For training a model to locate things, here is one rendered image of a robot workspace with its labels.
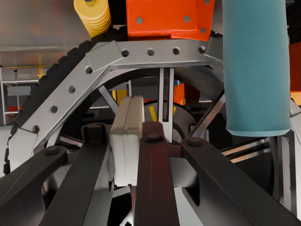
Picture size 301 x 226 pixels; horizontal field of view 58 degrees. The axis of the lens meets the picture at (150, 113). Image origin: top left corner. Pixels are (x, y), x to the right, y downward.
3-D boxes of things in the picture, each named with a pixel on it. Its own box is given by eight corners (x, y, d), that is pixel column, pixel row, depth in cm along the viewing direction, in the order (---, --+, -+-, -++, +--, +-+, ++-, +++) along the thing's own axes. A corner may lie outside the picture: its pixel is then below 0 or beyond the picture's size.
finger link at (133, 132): (124, 131, 13) (140, 130, 13) (132, 95, 19) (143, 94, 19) (129, 187, 14) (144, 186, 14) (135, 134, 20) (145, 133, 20)
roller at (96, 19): (92, 28, 73) (94, 50, 73) (68, -22, 43) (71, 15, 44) (114, 28, 73) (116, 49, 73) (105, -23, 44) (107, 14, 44)
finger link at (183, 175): (139, 161, 11) (211, 157, 11) (142, 121, 16) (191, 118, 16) (142, 192, 12) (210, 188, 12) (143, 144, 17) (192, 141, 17)
